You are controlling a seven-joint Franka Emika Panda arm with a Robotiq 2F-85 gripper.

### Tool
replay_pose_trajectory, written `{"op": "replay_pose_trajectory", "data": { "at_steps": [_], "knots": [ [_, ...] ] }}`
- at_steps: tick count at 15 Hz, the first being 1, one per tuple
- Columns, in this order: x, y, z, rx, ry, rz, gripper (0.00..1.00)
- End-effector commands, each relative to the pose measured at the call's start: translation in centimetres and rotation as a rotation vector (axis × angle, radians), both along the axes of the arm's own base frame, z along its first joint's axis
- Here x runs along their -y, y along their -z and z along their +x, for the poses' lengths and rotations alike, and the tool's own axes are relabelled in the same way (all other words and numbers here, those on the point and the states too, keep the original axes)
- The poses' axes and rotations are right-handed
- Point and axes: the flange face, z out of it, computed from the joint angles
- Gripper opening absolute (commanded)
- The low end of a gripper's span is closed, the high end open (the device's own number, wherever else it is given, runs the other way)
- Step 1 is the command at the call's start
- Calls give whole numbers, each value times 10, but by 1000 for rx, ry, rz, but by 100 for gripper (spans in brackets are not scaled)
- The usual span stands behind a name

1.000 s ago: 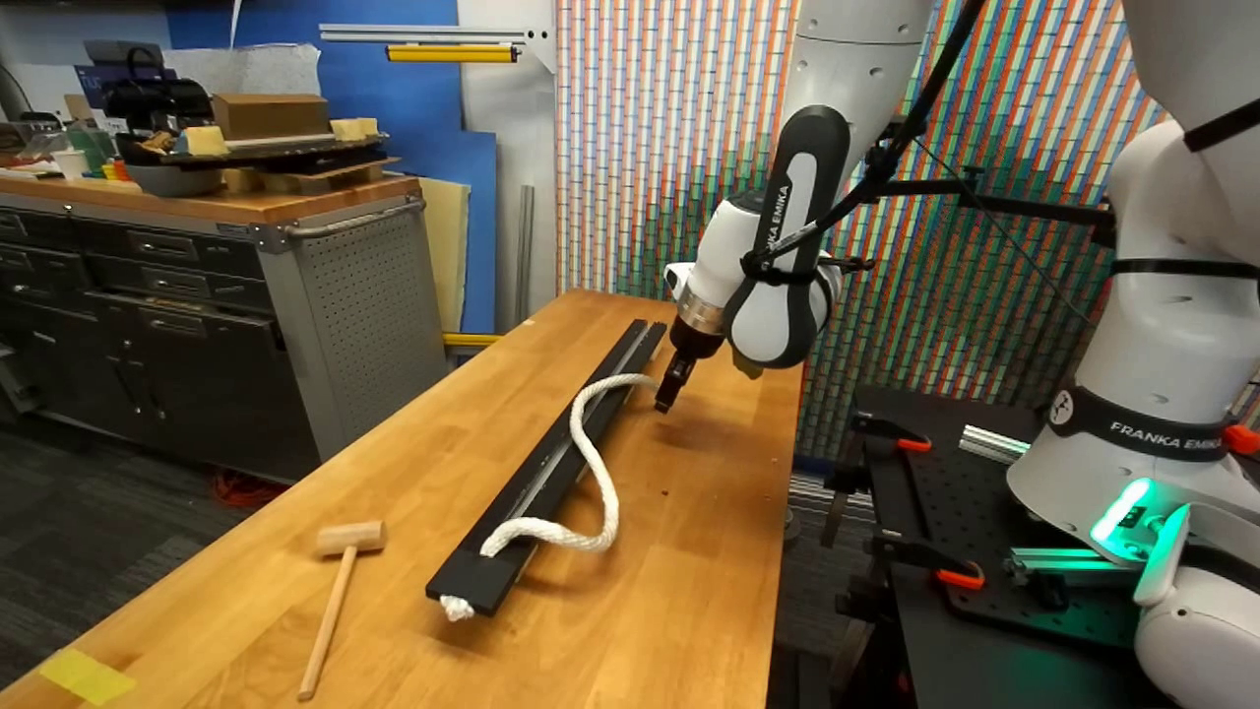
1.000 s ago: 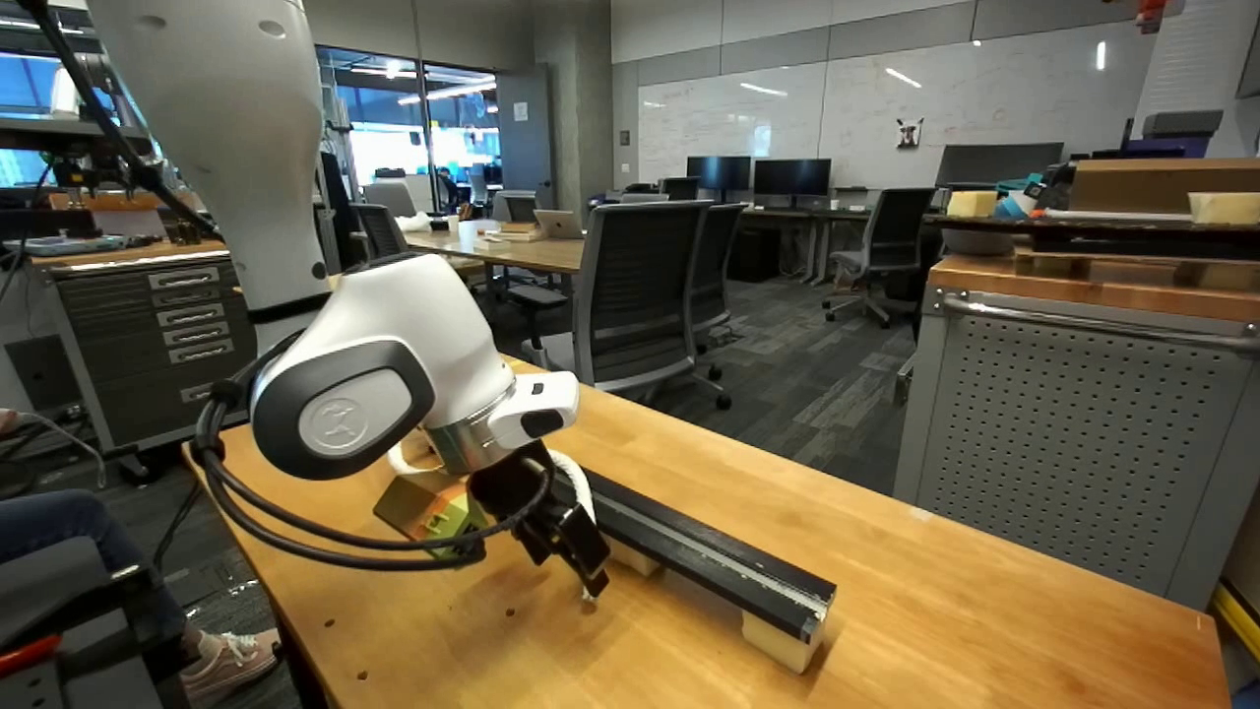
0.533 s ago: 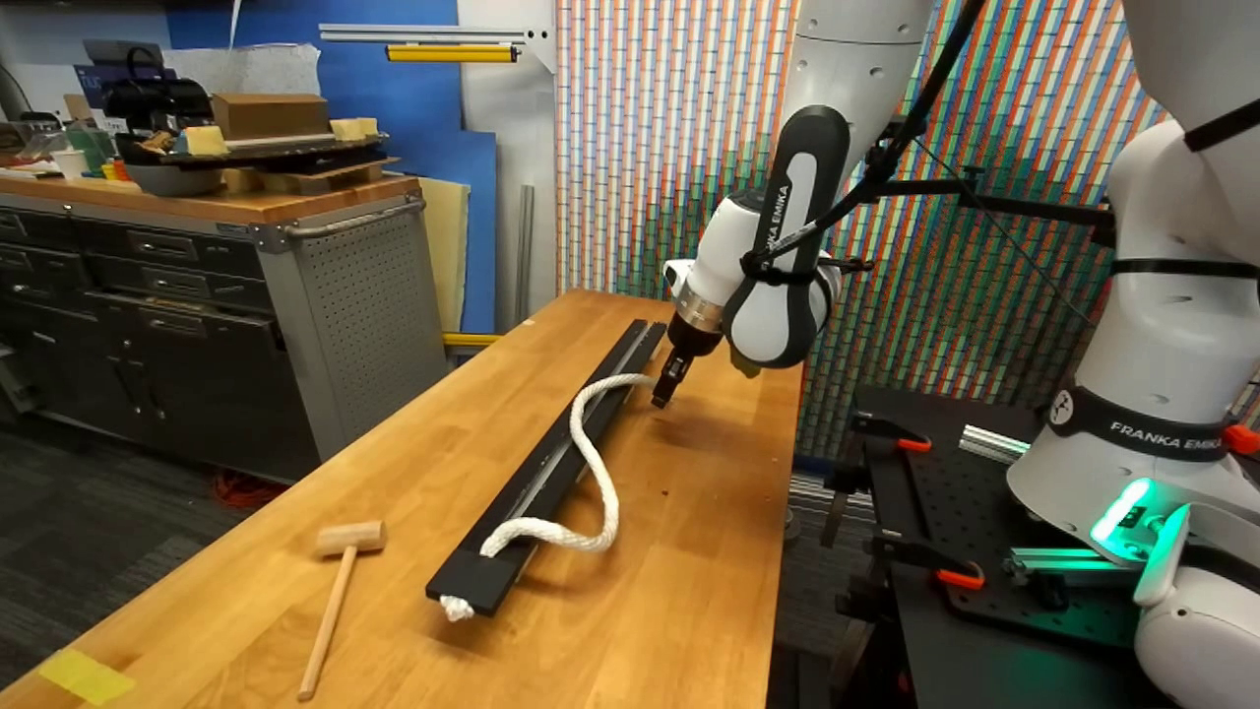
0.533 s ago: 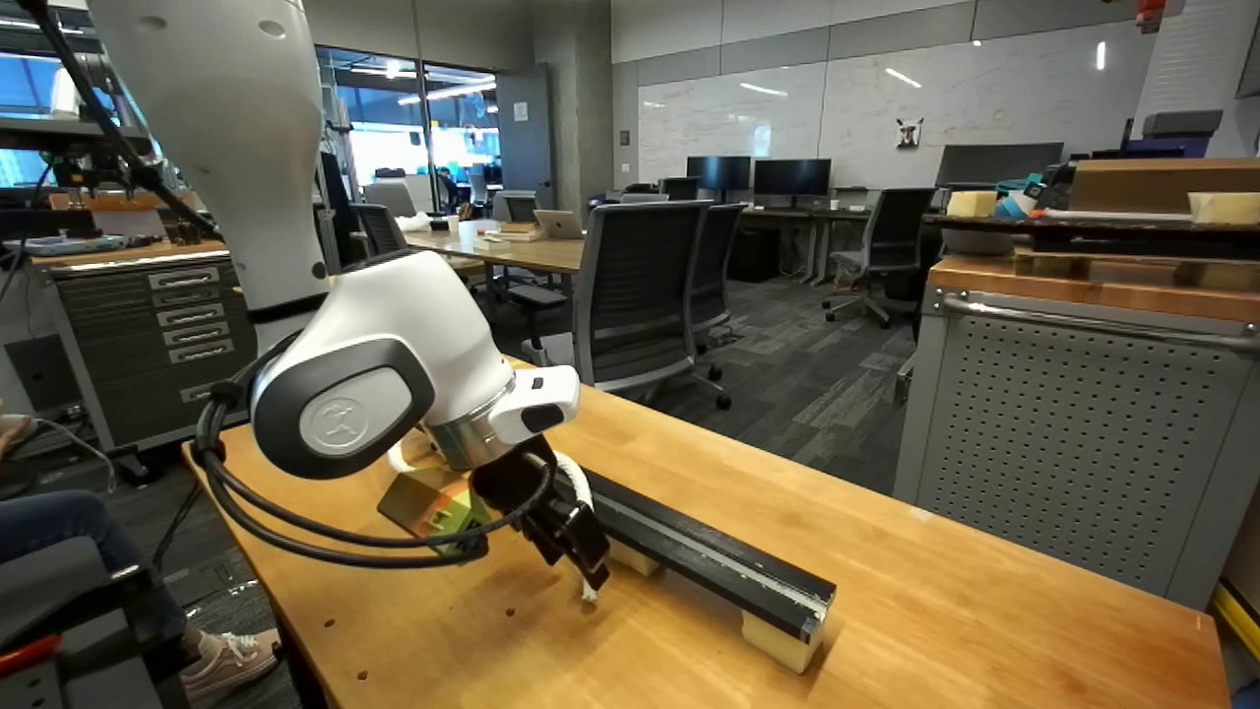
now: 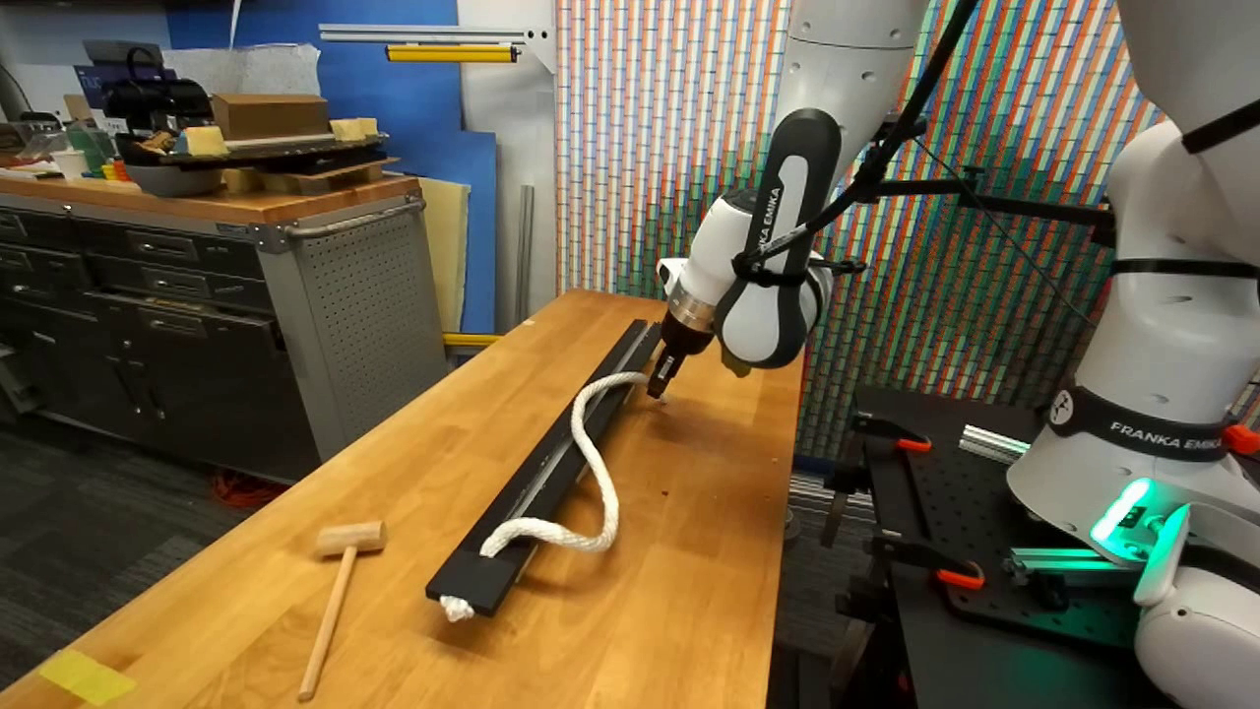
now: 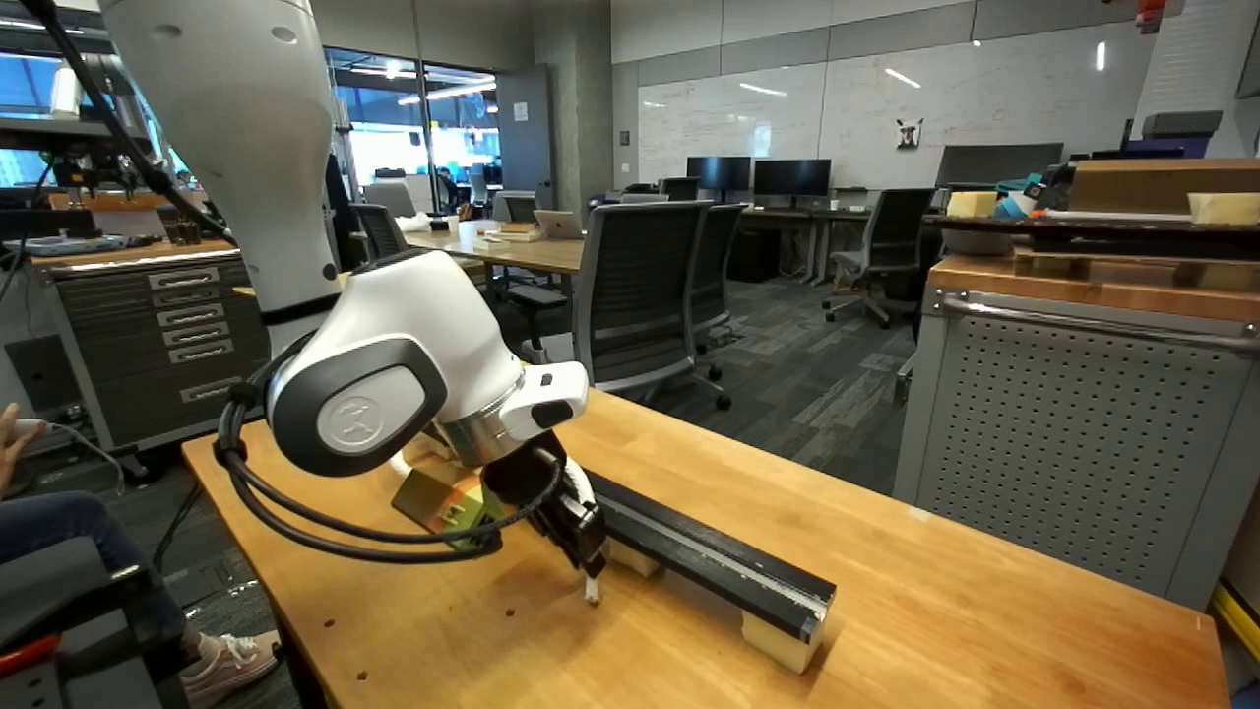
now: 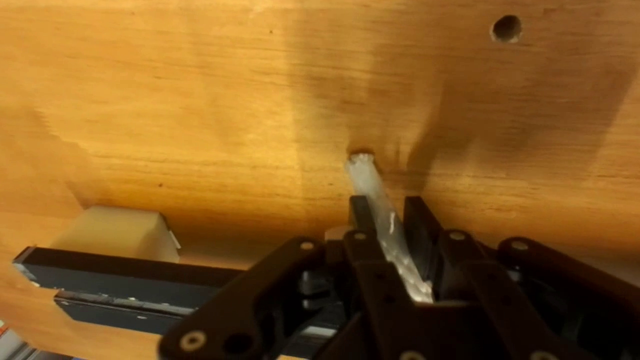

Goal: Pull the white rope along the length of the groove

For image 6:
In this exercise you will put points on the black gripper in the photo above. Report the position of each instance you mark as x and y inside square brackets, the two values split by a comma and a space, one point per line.
[534, 477]

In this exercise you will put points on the yellow-green wrist camera box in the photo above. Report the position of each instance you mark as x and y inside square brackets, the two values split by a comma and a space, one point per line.
[437, 498]

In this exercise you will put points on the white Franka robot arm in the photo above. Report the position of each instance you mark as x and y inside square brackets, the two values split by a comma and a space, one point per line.
[221, 133]

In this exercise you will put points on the teal blue object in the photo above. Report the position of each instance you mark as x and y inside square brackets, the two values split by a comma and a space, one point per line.
[1030, 194]

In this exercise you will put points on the wooden support block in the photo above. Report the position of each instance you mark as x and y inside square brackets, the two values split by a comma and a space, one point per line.
[635, 557]
[781, 645]

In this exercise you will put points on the black grooved rail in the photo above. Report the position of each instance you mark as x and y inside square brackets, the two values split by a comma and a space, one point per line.
[714, 552]

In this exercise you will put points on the grey perforated metal cabinet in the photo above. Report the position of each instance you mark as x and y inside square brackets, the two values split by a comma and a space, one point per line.
[1078, 448]

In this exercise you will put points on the person's leg in jeans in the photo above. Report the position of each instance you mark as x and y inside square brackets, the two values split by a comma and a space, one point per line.
[82, 536]

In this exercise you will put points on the dark seat beside person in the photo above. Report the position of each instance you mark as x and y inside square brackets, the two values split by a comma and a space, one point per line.
[61, 631]

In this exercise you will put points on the wooden background table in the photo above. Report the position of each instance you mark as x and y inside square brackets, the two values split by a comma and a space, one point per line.
[512, 246]

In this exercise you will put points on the large black computer monitor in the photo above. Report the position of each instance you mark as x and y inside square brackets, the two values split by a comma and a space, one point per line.
[998, 165]

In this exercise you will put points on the grey mesh office chair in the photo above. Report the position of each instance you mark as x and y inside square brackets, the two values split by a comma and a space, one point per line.
[642, 290]

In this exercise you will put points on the yellow floor bar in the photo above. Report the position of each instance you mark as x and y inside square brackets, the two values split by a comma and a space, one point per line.
[1239, 619]

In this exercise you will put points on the grey drawer cabinet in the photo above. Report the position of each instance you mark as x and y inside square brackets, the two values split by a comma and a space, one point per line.
[142, 341]

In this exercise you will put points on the wall whiteboard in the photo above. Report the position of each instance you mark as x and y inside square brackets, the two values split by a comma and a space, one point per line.
[890, 122]

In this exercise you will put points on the person's hand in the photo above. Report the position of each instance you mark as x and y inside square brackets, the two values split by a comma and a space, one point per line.
[15, 439]

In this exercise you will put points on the stacked wooden boards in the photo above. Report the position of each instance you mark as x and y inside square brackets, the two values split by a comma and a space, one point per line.
[1163, 183]

